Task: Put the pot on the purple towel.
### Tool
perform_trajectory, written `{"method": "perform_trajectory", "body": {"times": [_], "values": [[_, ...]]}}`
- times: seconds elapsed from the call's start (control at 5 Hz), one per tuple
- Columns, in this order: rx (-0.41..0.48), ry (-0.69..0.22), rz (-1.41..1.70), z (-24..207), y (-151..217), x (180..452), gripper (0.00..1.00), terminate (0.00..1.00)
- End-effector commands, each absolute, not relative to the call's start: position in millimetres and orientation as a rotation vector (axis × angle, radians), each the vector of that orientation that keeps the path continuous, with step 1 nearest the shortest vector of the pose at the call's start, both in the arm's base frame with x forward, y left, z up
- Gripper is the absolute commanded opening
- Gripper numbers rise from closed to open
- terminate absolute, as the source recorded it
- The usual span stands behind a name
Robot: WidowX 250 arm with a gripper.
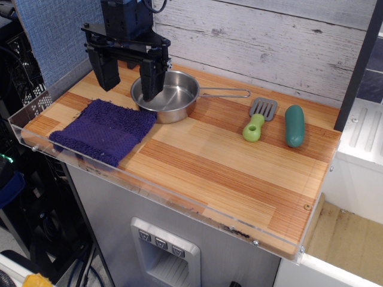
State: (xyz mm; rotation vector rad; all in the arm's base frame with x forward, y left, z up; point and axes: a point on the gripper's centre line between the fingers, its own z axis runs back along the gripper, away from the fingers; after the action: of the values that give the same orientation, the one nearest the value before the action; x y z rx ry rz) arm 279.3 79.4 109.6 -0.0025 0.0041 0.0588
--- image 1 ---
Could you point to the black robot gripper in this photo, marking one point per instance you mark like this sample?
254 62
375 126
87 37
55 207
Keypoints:
127 34

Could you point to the small stainless steel pot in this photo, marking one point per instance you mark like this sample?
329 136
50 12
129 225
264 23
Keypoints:
178 98

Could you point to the purple towel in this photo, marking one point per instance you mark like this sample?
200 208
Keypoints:
105 132

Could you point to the black plastic crate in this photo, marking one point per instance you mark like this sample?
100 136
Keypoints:
21 78

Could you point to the clear acrylic edge guard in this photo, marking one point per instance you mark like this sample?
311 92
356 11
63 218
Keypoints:
263 191

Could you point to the dark green toy cucumber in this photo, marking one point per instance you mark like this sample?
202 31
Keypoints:
294 126

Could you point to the silver toy fridge cabinet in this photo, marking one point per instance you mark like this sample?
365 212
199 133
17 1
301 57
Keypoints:
110 209

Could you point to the ice dispenser panel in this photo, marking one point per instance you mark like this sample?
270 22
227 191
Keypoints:
166 259

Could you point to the white toy sink unit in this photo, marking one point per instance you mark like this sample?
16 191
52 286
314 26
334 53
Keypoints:
343 244

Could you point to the toy spatula green handle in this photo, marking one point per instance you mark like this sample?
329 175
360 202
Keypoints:
262 110

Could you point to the dark vertical post right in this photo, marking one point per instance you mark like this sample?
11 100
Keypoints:
360 67

